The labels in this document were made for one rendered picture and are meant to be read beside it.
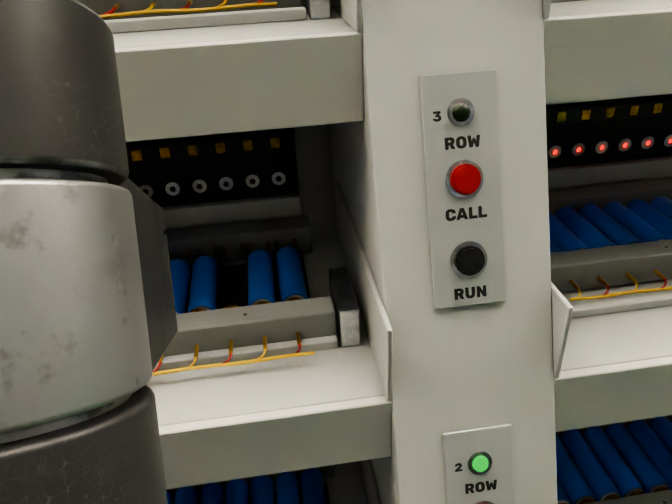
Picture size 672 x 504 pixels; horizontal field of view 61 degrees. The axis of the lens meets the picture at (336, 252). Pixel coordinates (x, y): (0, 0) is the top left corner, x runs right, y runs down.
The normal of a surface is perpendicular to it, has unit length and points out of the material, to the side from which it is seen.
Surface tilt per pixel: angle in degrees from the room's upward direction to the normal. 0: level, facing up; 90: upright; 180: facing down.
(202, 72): 111
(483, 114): 90
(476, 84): 90
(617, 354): 21
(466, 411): 90
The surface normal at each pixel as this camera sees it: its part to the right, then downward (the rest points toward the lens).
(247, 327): 0.14, 0.50
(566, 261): -0.04, -0.86
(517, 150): 0.11, 0.16
